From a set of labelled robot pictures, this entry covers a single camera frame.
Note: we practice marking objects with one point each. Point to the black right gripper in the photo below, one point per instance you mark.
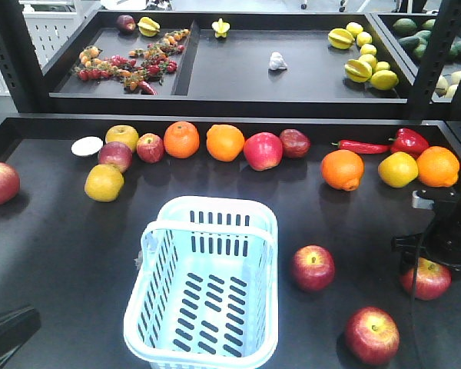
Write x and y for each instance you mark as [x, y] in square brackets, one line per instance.
[440, 242]

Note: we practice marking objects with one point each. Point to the light blue plastic basket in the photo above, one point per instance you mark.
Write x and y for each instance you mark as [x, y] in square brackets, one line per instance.
[206, 294]

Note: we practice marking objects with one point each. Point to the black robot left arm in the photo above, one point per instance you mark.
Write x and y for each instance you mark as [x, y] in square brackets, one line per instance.
[16, 328]

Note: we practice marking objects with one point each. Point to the orange far right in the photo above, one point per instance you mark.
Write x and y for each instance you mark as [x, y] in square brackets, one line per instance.
[438, 167]

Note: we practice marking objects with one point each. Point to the orange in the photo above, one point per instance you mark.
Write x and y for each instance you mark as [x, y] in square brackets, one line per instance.
[181, 139]
[438, 167]
[224, 142]
[342, 169]

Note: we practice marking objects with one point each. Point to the yellow apple right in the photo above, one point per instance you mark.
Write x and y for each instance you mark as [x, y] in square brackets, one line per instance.
[398, 170]

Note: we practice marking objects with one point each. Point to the yellow apple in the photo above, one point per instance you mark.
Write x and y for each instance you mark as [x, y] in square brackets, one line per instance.
[123, 133]
[398, 170]
[104, 183]

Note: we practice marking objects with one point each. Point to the red bell pepper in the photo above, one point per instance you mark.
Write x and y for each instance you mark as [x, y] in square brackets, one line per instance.
[408, 141]

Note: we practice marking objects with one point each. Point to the red chili pepper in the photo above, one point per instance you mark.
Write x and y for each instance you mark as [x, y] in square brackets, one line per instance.
[359, 147]

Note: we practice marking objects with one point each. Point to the yellow lemon front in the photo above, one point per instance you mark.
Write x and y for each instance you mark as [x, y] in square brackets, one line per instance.
[384, 80]

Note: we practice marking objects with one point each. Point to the dark red apple row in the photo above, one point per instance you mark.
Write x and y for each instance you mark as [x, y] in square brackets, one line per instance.
[295, 143]

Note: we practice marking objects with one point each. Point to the starfruit lower right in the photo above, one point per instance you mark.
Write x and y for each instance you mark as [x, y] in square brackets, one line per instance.
[358, 71]

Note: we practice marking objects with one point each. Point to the starfruit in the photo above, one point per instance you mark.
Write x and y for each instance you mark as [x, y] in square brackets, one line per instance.
[358, 71]
[148, 27]
[220, 28]
[341, 38]

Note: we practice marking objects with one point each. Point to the large red apple row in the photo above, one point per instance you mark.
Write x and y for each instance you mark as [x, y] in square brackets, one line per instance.
[263, 151]

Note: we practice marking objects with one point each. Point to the starfruit upper right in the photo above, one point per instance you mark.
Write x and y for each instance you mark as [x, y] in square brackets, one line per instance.
[341, 38]

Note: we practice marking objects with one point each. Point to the white garlic bulb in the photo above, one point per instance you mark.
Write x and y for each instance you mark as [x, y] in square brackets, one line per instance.
[277, 62]

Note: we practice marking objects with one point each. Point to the orange left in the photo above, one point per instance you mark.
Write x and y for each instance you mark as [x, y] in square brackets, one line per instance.
[181, 139]

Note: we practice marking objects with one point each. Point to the starfruit upper middle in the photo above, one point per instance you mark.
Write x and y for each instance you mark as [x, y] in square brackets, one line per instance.
[220, 28]

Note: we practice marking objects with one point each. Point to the small red apple row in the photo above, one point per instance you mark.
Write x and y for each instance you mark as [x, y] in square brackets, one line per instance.
[150, 148]

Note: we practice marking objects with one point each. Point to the yellow apple back left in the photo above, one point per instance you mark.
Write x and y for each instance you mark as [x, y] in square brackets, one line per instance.
[123, 133]

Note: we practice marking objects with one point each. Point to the cherry tomato pile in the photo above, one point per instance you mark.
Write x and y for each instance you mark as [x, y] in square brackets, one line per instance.
[138, 72]

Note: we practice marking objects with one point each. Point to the starfruit upper left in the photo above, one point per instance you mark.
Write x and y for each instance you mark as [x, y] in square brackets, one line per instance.
[148, 27]

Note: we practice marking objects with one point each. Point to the black upper display tray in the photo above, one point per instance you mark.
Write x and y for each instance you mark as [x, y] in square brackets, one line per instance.
[230, 76]

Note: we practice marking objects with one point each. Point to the black wooden display stand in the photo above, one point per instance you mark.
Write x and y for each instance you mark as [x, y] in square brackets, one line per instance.
[73, 258]

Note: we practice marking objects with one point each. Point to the dark apple upper tray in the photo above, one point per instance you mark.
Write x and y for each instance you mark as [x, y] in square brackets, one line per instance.
[125, 24]

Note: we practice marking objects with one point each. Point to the red apple far corner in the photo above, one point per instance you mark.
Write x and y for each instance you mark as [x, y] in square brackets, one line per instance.
[9, 183]

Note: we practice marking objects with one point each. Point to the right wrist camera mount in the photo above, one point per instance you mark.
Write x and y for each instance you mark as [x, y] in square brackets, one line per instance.
[433, 198]

